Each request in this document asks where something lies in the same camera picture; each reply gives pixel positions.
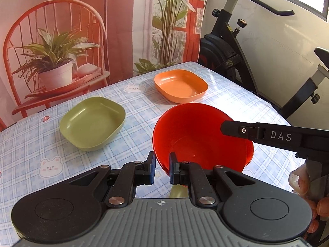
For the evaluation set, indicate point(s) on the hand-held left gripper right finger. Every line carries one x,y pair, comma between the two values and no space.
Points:
173,170

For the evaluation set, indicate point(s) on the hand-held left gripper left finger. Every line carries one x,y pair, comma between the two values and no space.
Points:
152,167

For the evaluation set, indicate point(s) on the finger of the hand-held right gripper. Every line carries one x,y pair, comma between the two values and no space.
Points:
243,130

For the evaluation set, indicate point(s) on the red bowl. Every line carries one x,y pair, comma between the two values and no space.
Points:
200,133

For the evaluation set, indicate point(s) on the person's right hand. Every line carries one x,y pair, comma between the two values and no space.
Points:
299,178

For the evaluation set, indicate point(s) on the light green dish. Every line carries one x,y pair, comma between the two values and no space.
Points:
178,191

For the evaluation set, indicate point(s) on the black exercise bike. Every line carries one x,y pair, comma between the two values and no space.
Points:
231,64

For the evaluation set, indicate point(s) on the green square plate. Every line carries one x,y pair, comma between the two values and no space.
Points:
91,122

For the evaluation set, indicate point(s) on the orange square plate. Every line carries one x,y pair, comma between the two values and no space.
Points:
180,83

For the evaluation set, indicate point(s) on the checked bear-print tablecloth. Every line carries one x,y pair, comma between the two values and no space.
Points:
38,144

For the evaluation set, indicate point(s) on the printed backdrop cloth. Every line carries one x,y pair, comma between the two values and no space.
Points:
115,30

